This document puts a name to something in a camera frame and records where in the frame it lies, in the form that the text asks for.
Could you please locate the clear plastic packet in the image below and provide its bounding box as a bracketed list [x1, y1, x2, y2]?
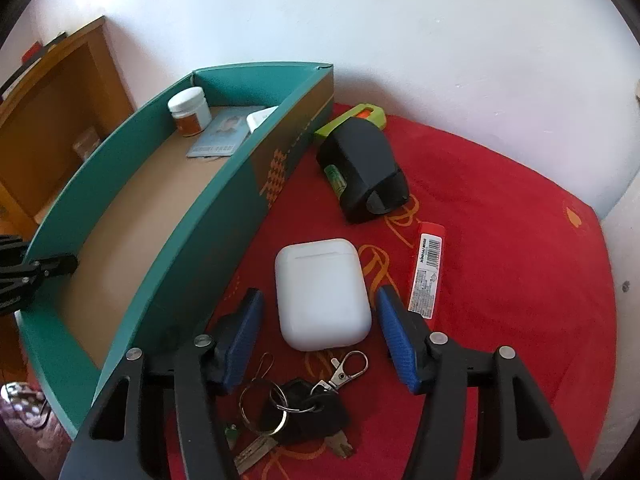
[74, 127, 101, 161]

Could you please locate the white-lidded jar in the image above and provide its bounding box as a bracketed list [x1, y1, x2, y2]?
[167, 86, 213, 138]

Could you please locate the teal cardboard box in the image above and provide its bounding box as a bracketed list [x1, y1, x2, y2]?
[15, 62, 335, 436]

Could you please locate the white charger plug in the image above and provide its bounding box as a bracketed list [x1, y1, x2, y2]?
[246, 105, 280, 133]

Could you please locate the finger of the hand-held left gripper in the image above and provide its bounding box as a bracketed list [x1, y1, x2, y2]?
[0, 234, 79, 317]

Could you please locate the white cabinet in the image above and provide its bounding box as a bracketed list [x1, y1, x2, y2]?
[597, 180, 640, 466]

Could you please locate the dark book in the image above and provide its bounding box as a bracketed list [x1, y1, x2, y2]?
[0, 32, 68, 101]

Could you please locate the green orange tape measure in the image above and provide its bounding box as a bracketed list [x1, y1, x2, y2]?
[314, 103, 388, 143]

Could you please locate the white earbuds case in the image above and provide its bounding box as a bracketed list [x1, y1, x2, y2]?
[274, 238, 373, 352]

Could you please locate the key bunch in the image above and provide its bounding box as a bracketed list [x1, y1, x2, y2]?
[222, 350, 370, 476]

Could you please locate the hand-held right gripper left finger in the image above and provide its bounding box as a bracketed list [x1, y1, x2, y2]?
[60, 287, 266, 480]

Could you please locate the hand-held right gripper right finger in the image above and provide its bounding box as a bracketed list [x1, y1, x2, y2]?
[376, 286, 586, 480]

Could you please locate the red printed tablecloth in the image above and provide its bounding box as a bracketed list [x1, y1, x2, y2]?
[165, 102, 621, 480]

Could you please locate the wooden shelf unit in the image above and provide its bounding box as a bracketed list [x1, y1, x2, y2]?
[0, 15, 136, 226]

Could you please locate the card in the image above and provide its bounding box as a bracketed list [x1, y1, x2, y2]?
[186, 106, 266, 158]

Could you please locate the floral patterned cloth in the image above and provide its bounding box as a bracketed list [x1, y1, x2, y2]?
[0, 380, 51, 431]

